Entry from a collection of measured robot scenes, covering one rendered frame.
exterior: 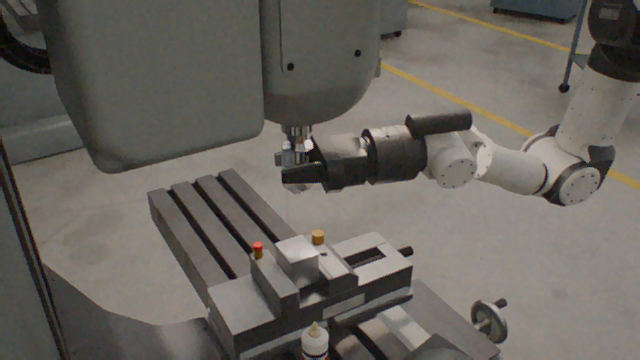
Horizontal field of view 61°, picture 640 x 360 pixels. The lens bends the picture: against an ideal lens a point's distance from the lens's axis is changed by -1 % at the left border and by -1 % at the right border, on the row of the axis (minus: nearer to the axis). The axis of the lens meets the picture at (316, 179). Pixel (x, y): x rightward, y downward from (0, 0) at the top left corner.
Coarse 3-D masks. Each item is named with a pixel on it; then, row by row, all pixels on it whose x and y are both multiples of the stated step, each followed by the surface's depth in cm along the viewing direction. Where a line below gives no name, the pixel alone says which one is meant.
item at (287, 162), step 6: (282, 156) 80; (306, 156) 79; (312, 156) 80; (282, 162) 81; (288, 162) 80; (294, 162) 79; (300, 162) 79; (306, 162) 80; (312, 162) 81; (282, 168) 81; (288, 186) 82; (294, 186) 81; (300, 186) 81; (306, 186) 82
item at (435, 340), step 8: (432, 336) 68; (440, 336) 68; (424, 344) 67; (432, 344) 67; (440, 344) 67; (448, 344) 67; (416, 352) 66; (424, 352) 65; (432, 352) 65; (440, 352) 65; (448, 352) 65; (456, 352) 65; (464, 352) 66
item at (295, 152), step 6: (282, 144) 80; (288, 144) 80; (306, 144) 80; (312, 144) 80; (282, 150) 80; (288, 150) 79; (294, 150) 79; (300, 150) 79; (306, 150) 79; (312, 150) 80; (288, 156) 79; (294, 156) 79; (300, 156) 79
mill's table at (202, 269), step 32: (160, 192) 133; (192, 192) 133; (224, 192) 133; (256, 192) 133; (160, 224) 128; (192, 224) 125; (224, 224) 125; (256, 224) 121; (192, 256) 112; (224, 256) 112; (288, 352) 92; (352, 352) 90; (384, 352) 90
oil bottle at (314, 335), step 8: (312, 328) 81; (320, 328) 82; (304, 336) 82; (312, 336) 81; (320, 336) 82; (304, 344) 82; (312, 344) 81; (320, 344) 81; (304, 352) 82; (312, 352) 81; (320, 352) 82
